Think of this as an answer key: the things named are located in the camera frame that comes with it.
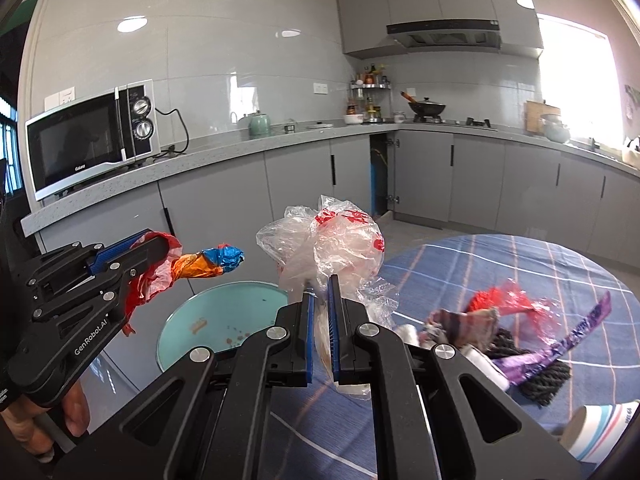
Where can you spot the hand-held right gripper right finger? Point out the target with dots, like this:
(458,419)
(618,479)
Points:
(334,332)

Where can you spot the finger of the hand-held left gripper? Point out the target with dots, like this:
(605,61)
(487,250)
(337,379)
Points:
(145,255)
(112,255)

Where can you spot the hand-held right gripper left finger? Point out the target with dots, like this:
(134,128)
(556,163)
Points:
(310,332)

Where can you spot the red orange blue foil wrapper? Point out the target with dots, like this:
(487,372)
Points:
(210,262)

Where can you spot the clear plastic bag red print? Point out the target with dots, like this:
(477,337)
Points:
(340,245)

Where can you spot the pale teal plastic bucket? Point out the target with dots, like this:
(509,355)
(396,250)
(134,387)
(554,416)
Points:
(220,310)

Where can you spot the red transparent plastic wrapper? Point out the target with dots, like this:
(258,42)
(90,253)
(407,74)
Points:
(500,300)

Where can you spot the purple foil wrapper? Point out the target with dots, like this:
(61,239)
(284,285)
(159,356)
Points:
(590,322)

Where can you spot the person's left hand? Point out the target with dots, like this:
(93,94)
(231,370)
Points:
(75,415)

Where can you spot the white crumpled tissue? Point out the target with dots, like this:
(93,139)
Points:
(410,334)

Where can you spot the silver microwave oven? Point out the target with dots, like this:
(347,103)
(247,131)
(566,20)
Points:
(75,145)

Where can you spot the crumpled brown wrapper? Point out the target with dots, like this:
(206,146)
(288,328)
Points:
(465,325)

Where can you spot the grey lower cabinets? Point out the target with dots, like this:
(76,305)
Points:
(300,170)

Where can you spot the green kettle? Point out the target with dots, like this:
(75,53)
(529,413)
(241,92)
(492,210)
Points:
(260,125)

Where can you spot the blue plaid tablecloth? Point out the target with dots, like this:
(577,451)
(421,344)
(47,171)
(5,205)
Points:
(500,270)

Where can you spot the white bowl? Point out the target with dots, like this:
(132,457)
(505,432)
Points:
(353,119)

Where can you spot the gas stove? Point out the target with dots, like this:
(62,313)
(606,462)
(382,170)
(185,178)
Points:
(435,120)

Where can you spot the black wok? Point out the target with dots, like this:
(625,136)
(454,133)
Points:
(426,107)

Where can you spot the metal spice rack with bottles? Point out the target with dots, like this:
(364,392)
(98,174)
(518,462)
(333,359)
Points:
(370,87)

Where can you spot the striped paper cup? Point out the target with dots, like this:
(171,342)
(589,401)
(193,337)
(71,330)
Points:
(605,430)

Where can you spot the wooden cutting board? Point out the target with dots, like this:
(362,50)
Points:
(535,115)

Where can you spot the grey cooking pot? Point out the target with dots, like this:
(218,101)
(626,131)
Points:
(556,131)

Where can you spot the black range hood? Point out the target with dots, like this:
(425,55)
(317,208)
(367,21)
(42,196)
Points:
(440,27)

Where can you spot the bright window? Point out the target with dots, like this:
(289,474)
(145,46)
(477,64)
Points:
(575,75)

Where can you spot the white wall switch plate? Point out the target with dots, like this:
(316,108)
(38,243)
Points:
(60,99)

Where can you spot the white wall socket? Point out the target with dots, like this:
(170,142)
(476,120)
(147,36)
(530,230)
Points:
(320,88)

